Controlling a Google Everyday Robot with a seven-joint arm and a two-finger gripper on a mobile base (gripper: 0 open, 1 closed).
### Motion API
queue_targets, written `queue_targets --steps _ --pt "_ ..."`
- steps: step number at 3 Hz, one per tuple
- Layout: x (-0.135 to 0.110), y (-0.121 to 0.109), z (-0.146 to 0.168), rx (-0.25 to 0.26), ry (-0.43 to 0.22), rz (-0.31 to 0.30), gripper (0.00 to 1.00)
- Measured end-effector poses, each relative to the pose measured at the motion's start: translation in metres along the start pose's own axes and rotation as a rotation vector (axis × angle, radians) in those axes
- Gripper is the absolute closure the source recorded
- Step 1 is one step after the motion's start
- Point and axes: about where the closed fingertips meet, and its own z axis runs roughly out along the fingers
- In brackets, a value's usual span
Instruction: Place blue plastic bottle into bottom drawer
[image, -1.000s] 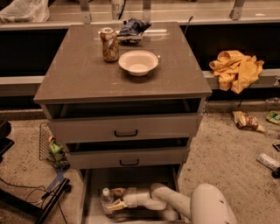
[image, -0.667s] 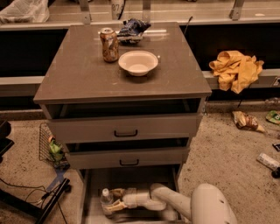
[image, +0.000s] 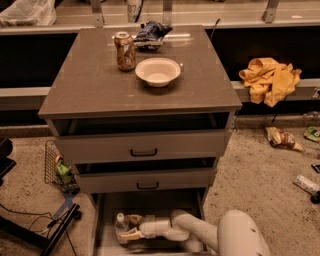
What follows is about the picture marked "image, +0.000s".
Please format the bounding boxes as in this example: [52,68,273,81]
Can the grey drawer cabinet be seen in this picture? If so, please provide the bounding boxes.
[39,25,241,256]

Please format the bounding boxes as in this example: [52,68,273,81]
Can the crushed orange soda can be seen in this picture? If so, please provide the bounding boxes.
[114,31,136,72]

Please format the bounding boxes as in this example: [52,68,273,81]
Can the blue chip bag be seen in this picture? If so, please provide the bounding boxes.
[134,21,173,50]

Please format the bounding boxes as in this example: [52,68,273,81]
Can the black stand base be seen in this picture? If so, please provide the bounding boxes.
[0,137,80,256]

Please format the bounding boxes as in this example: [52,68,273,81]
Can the white paper bowl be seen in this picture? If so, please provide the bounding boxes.
[135,58,181,88]

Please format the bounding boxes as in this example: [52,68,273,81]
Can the grey drawer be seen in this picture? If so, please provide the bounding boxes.
[55,127,231,164]
[90,189,212,256]
[76,157,216,194]

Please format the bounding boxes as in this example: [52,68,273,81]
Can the white packet on floor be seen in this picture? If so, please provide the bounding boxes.
[293,175,320,195]

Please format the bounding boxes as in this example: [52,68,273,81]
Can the green snack bag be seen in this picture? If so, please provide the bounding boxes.
[55,156,73,185]

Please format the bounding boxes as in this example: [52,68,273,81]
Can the brown snack wrapper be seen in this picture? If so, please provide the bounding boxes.
[265,127,303,152]

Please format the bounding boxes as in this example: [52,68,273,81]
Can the bottom grey drawer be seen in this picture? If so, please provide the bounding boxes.
[90,189,212,256]

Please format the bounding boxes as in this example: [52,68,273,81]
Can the yellow crumpled cloth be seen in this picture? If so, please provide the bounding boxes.
[239,58,302,107]

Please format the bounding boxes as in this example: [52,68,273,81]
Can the clear plastic water bottle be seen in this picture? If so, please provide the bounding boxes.
[114,213,129,245]

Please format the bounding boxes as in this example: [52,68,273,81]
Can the white numbered cup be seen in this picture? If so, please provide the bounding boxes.
[127,0,143,23]

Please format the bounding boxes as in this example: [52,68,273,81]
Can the top grey drawer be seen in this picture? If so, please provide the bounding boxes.
[55,127,231,164]

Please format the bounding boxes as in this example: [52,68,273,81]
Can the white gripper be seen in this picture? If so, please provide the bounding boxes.
[120,214,167,241]

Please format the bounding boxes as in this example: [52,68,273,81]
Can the wire mesh basket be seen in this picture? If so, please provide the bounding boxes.
[44,140,80,194]

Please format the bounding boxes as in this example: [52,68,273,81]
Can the middle grey drawer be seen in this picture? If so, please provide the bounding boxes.
[76,157,216,194]

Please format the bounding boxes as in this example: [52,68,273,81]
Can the black cable on floor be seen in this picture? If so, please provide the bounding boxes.
[0,202,78,256]

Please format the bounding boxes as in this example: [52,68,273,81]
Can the green packet on floor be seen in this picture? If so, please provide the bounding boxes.
[304,126,320,143]

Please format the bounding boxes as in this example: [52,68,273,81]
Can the white plastic bag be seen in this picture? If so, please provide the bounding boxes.
[0,0,56,28]

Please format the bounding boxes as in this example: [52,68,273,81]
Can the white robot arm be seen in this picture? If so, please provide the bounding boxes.
[116,209,271,256]

